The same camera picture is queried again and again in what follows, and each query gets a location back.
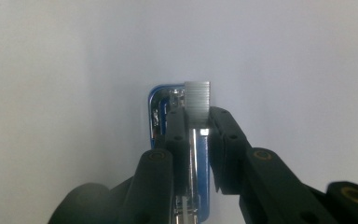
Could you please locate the blue stapler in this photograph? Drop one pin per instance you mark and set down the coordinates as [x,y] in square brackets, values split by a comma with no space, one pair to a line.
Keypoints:
[199,161]

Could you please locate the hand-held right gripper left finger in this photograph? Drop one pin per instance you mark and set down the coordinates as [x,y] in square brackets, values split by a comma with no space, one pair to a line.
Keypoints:
[175,140]

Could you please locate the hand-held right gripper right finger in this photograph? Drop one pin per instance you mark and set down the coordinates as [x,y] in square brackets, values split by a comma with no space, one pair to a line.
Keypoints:
[228,146]

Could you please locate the strip of silver staples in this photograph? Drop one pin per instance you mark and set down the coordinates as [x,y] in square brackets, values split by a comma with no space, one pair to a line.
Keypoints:
[197,102]

